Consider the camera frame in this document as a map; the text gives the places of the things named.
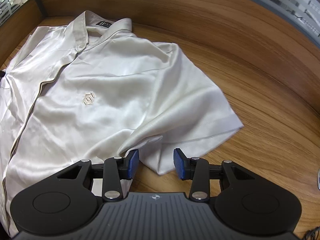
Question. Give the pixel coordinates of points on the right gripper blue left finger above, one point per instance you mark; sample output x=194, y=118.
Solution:
x=121, y=167

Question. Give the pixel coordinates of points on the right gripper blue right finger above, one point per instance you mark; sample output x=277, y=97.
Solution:
x=186, y=168

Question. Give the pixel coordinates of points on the white satin polo shirt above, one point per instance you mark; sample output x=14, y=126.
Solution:
x=93, y=90

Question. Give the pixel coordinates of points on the white tissue pack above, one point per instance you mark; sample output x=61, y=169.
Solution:
x=318, y=179

